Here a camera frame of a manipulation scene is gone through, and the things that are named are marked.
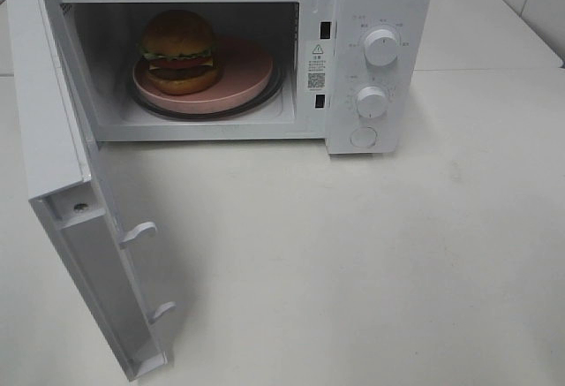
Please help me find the white lower microwave knob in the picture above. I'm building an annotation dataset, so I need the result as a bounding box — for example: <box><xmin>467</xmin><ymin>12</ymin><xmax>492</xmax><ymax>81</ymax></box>
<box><xmin>356</xmin><ymin>87</ymin><xmax>388</xmax><ymax>119</ymax></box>

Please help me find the white upper microwave knob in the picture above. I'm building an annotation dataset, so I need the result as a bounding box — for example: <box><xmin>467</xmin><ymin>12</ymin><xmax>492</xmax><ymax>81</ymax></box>
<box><xmin>362</xmin><ymin>26</ymin><xmax>400</xmax><ymax>67</ymax></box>

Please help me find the pink round plate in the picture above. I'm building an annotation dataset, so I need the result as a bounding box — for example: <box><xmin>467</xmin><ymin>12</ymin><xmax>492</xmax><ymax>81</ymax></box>
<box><xmin>132</xmin><ymin>36</ymin><xmax>275</xmax><ymax>117</ymax></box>

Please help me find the white warning label sticker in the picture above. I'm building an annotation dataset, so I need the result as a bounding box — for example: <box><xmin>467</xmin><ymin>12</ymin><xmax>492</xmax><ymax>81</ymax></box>
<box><xmin>305</xmin><ymin>41</ymin><xmax>329</xmax><ymax>91</ymax></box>

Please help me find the white microwave door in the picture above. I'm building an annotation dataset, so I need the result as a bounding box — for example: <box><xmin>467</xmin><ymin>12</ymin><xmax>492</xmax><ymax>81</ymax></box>
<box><xmin>7</xmin><ymin>0</ymin><xmax>175</xmax><ymax>380</ymax></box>

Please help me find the white microwave oven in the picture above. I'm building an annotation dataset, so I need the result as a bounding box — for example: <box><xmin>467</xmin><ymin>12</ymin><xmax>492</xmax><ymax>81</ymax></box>
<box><xmin>62</xmin><ymin>0</ymin><xmax>430</xmax><ymax>154</ymax></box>

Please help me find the glass microwave turntable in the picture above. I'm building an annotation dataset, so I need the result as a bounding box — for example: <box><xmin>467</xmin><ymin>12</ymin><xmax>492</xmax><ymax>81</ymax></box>
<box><xmin>129</xmin><ymin>64</ymin><xmax>284</xmax><ymax>121</ymax></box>

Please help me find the white round door button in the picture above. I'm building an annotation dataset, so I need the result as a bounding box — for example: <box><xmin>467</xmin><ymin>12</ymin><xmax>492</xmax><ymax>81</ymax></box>
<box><xmin>350</xmin><ymin>127</ymin><xmax>378</xmax><ymax>148</ymax></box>

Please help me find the white microwave knob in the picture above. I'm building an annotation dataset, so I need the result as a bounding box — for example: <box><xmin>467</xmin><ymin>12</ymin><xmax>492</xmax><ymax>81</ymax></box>
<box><xmin>356</xmin><ymin>87</ymin><xmax>388</xmax><ymax>119</ymax></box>
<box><xmin>362</xmin><ymin>26</ymin><xmax>400</xmax><ymax>67</ymax></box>

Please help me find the burger with lettuce and tomato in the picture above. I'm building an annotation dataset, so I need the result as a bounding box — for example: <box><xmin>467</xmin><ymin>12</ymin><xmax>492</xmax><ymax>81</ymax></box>
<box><xmin>140</xmin><ymin>10</ymin><xmax>220</xmax><ymax>95</ymax></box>

